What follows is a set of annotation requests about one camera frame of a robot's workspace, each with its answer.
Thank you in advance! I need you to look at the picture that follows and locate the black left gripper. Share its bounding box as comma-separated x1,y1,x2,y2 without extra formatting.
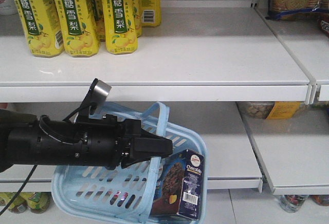
76,115,173,170

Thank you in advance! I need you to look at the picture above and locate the light blue plastic basket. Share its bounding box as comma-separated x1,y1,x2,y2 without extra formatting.
51,102,208,223

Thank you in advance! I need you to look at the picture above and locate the blue chocolate cookie box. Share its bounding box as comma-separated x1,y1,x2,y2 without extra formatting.
150,149,204,220

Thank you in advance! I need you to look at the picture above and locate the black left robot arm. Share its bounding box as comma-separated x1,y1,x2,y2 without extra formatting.
1,109,173,172

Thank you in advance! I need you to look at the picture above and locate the yellow snack packet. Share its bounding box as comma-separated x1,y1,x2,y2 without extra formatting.
237,101,308,120

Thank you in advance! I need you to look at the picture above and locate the yellow pear drink bottle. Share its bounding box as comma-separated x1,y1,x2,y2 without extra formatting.
14,0,64,58
102,0,138,55
54,0,100,57
139,0,161,27

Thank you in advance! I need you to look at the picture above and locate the white supermarket shelving unit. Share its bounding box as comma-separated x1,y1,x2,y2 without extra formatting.
1,0,328,223

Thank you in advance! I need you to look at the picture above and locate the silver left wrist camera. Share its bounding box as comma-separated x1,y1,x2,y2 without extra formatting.
86,78,112,115

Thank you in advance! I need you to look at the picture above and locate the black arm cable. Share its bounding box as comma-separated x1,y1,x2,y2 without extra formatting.
0,165,38,216

